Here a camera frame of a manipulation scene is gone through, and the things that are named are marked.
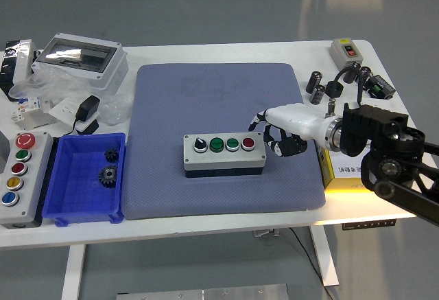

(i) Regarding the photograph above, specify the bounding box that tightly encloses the black cable under table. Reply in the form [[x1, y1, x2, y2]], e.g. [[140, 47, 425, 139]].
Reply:
[[287, 227, 340, 300]]

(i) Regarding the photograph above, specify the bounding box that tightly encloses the grey metal table bracket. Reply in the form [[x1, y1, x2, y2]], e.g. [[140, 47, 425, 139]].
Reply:
[[252, 229, 281, 239]]

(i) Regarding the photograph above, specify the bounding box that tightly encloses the black table height controller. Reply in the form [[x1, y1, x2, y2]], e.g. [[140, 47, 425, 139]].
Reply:
[[342, 218, 397, 231]]

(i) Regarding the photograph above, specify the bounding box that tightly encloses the black module with green terminal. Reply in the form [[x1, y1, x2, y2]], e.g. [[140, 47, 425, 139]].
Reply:
[[361, 74, 397, 100]]

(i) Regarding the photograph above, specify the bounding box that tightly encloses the grey enclosure with clear lid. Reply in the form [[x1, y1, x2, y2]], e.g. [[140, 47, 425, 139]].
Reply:
[[30, 32, 130, 91]]

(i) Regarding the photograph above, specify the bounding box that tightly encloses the blue plastic bin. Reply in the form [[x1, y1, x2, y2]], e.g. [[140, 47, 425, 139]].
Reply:
[[41, 132, 127, 227]]

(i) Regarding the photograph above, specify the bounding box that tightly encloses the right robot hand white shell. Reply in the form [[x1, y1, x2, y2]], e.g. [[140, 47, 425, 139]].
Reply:
[[248, 103, 332, 159]]

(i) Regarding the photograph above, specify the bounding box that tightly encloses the blue-grey padded mat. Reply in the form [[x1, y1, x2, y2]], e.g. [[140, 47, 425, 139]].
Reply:
[[121, 62, 327, 221]]

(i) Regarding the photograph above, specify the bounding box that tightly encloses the grey two-button switch box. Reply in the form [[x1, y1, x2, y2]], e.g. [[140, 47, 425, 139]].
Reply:
[[329, 38, 364, 73]]

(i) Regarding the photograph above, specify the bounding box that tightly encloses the white and yellow carton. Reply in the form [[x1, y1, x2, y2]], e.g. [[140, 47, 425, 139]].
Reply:
[[314, 140, 381, 193]]

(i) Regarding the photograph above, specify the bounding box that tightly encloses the black hex nut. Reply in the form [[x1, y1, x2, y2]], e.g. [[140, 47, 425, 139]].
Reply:
[[324, 80, 344, 99]]

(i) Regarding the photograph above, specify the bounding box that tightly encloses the white wall socket plate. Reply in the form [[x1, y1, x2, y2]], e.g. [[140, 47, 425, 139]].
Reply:
[[49, 97, 100, 132]]

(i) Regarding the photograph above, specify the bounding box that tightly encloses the grey four-button control box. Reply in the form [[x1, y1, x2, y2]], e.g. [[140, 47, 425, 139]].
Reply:
[[182, 132, 268, 179]]

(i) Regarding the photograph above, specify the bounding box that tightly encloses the white circuit breaker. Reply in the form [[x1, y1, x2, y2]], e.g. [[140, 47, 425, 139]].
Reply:
[[10, 95, 58, 131]]

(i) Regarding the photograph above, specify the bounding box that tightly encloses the grey five-button control station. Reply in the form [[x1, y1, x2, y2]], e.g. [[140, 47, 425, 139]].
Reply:
[[0, 130, 56, 229]]

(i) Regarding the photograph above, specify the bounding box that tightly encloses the black power adapter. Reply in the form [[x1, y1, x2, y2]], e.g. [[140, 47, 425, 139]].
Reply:
[[74, 95, 102, 122]]

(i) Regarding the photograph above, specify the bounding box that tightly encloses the thin black adapter cord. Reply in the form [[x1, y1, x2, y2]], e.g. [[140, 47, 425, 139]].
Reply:
[[63, 117, 79, 136]]

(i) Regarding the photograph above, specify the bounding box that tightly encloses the white table leg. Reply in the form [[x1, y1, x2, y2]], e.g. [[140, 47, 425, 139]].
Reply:
[[309, 224, 340, 287], [60, 244, 86, 300]]

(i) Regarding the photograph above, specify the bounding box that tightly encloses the white wall switch plate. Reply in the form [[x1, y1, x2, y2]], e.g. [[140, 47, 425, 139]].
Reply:
[[357, 97, 394, 108]]

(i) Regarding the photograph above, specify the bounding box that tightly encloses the silver metal plate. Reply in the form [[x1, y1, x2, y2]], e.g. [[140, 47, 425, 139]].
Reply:
[[115, 283, 289, 300]]

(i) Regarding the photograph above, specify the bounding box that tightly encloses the large black bevel gear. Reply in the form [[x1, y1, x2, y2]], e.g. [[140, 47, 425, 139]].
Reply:
[[97, 164, 119, 188]]

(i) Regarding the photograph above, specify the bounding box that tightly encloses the clear plastic bag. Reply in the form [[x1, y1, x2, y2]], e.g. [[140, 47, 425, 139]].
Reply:
[[8, 69, 134, 126]]

